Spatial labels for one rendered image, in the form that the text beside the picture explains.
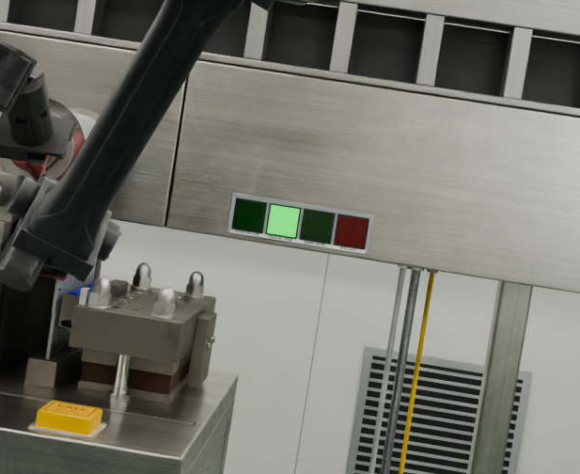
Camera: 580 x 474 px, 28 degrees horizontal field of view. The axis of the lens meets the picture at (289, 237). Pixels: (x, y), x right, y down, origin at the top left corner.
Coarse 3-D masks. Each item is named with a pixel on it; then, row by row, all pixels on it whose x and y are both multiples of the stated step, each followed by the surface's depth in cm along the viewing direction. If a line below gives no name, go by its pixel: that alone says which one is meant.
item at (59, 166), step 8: (72, 144) 174; (72, 152) 174; (0, 160) 175; (8, 160) 174; (56, 160) 174; (64, 160) 174; (8, 168) 175; (16, 168) 174; (56, 168) 174; (64, 168) 174; (24, 176) 174; (56, 176) 174
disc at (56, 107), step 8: (56, 104) 174; (0, 112) 175; (56, 112) 174; (64, 112) 174; (80, 128) 174; (72, 136) 174; (80, 136) 174; (80, 144) 174; (72, 160) 174; (0, 168) 175; (48, 168) 175
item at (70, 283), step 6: (72, 276) 184; (90, 276) 197; (60, 282) 177; (66, 282) 180; (72, 282) 185; (78, 282) 188; (84, 282) 192; (90, 282) 197; (66, 288) 181; (72, 288) 185; (78, 288) 189; (54, 294) 176; (60, 294) 178; (54, 300) 176; (60, 300) 179; (54, 306) 176; (60, 306) 179
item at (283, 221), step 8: (272, 208) 205; (280, 208) 205; (288, 208) 205; (272, 216) 205; (280, 216) 205; (288, 216) 205; (296, 216) 205; (272, 224) 205; (280, 224) 205; (288, 224) 205; (296, 224) 205; (272, 232) 205; (280, 232) 205; (288, 232) 205
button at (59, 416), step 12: (48, 408) 151; (60, 408) 152; (72, 408) 153; (84, 408) 154; (96, 408) 155; (36, 420) 149; (48, 420) 149; (60, 420) 149; (72, 420) 149; (84, 420) 149; (96, 420) 152; (72, 432) 149; (84, 432) 149
